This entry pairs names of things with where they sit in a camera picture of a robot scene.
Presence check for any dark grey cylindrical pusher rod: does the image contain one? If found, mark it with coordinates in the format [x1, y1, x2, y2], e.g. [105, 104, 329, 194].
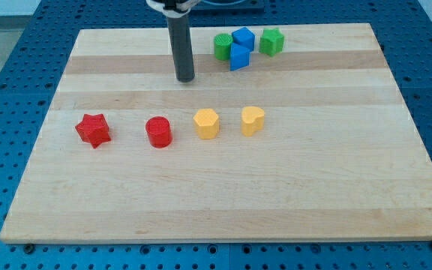
[167, 14, 195, 83]

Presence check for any white rod mount clamp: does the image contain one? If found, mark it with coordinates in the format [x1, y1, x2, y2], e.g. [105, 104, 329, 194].
[146, 0, 201, 18]

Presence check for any light wooden board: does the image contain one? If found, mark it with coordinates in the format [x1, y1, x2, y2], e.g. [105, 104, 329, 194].
[0, 23, 432, 245]

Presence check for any green cylinder block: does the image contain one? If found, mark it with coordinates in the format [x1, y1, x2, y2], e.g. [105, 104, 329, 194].
[213, 33, 233, 61]

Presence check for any blue cube block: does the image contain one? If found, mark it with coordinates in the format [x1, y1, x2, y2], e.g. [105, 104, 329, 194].
[232, 27, 255, 52]

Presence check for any blue triangular block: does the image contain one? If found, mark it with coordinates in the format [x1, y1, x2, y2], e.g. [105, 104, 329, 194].
[229, 43, 251, 71]

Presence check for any green star block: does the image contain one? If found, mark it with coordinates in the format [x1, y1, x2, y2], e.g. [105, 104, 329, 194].
[259, 28, 285, 57]

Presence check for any yellow hexagon block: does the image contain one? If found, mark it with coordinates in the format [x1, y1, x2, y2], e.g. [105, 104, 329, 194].
[193, 108, 220, 140]

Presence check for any red cylinder block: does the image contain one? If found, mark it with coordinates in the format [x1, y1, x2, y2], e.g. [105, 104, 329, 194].
[145, 116, 173, 148]

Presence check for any yellow heart block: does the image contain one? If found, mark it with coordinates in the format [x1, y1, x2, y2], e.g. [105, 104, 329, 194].
[241, 106, 266, 137]

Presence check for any red star block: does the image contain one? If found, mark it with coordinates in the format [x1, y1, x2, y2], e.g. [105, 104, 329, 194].
[75, 114, 112, 149]

